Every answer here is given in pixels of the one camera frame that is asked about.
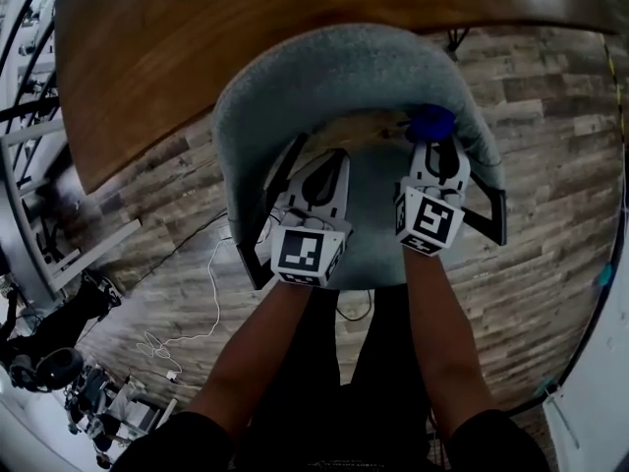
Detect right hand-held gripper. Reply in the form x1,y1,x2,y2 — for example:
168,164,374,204
394,140,472,255

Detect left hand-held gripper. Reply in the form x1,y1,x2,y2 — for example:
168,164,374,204
269,148,353,289

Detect blue cloth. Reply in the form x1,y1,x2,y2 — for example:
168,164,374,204
405,105,456,144

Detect grey shell chair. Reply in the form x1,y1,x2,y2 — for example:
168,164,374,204
210,22,508,292

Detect person's left forearm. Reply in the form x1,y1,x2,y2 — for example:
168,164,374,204
189,280,315,437

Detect person's right forearm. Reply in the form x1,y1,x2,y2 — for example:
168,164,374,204
402,248,495,437

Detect person's black trousers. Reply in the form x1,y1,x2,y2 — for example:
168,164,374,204
235,282,436,461

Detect yellow black striped tape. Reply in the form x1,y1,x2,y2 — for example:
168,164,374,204
602,36,628,147

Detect brown wooden table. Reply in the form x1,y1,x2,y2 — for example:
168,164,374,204
53,0,620,196

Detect person's black shirt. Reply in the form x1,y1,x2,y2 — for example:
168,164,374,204
110,408,551,472

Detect long black cable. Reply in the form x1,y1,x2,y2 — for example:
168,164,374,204
97,211,230,294

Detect long white cable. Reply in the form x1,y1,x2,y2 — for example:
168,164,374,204
136,236,233,385

